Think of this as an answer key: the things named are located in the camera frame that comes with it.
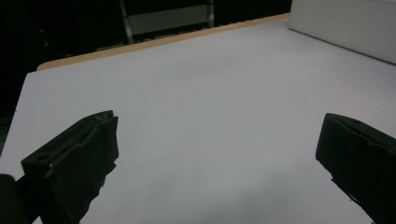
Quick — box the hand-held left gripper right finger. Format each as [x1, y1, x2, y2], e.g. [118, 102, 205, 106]
[315, 112, 396, 224]

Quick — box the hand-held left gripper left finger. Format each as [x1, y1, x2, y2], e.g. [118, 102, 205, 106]
[21, 109, 120, 224]

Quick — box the white plastic bin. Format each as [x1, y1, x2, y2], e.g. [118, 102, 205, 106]
[288, 0, 396, 66]

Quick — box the dark device with red light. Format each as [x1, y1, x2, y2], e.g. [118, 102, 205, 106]
[36, 27, 51, 49]

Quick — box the grey metal stand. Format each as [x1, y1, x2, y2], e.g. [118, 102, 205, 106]
[119, 0, 217, 45]

